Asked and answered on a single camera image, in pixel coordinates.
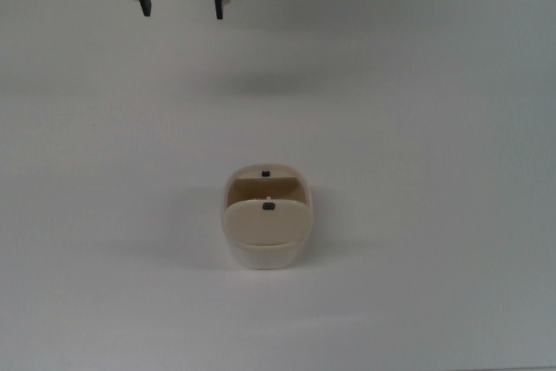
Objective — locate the small cream bin with lid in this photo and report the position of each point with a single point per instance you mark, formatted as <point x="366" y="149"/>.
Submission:
<point x="267" y="223"/>

